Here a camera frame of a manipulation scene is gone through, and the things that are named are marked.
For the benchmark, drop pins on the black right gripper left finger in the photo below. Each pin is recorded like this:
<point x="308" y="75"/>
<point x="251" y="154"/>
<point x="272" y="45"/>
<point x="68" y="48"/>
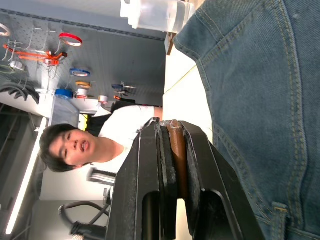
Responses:
<point x="132" y="180"/>

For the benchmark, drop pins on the red tape roll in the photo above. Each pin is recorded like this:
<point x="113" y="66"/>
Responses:
<point x="71" y="39"/>

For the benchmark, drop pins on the white light strip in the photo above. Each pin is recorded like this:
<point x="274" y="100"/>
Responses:
<point x="23" y="180"/>

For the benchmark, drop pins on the grey pegboard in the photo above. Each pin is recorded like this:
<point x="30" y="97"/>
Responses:
<point x="125" y="55"/>

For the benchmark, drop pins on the yellow tape roll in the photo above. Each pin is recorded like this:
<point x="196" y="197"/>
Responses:
<point x="83" y="84"/>

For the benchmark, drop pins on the brown braided belt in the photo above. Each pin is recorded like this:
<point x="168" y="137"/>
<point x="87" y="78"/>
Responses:
<point x="180" y="162"/>

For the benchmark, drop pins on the clear plastic container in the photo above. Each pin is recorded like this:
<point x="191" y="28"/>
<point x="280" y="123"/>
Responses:
<point x="155" y="13"/>

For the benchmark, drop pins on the blue tape roll with white core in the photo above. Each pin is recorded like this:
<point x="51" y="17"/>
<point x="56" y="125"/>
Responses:
<point x="80" y="72"/>

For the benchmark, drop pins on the silver tape roll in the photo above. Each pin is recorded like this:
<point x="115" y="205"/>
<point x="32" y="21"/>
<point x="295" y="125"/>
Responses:
<point x="103" y="99"/>

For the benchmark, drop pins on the solid blue tape roll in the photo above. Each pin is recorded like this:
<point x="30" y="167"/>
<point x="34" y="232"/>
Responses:
<point x="63" y="93"/>

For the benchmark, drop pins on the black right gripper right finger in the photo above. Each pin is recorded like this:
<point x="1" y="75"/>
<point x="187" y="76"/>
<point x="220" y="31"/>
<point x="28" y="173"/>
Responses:
<point x="215" y="190"/>

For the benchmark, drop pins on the person in white t-shirt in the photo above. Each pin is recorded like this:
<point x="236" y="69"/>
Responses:
<point x="75" y="147"/>

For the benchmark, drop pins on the orange bar clamp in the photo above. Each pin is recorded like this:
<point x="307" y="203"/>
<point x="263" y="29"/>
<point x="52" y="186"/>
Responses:
<point x="37" y="56"/>

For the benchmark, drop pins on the blue denim shorts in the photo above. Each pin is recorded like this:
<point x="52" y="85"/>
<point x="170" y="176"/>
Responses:
<point x="255" y="87"/>

